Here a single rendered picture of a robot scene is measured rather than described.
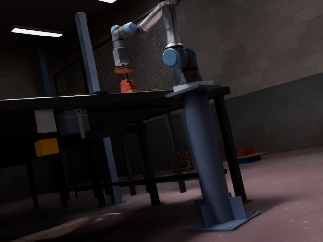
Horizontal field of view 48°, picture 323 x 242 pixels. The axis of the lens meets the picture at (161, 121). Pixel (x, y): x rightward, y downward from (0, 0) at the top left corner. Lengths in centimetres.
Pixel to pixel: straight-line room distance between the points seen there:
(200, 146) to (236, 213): 46
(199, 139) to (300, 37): 494
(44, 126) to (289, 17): 578
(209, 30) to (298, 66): 205
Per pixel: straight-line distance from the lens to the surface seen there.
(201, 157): 227
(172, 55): 221
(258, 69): 722
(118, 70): 250
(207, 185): 229
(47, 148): 187
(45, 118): 193
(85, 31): 469
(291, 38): 703
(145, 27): 258
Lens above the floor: 54
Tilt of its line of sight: 4 degrees up
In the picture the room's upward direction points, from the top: 12 degrees counter-clockwise
